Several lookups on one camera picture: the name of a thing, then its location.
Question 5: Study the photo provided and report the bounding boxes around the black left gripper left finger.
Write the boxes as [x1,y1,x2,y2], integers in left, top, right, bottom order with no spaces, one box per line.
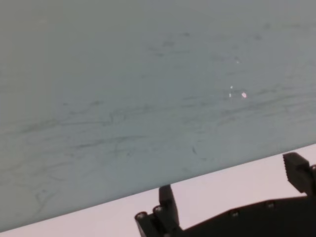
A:
[134,184,185,237]

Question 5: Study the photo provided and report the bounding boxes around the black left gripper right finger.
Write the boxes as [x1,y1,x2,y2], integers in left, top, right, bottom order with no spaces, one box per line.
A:
[282,152,316,198]

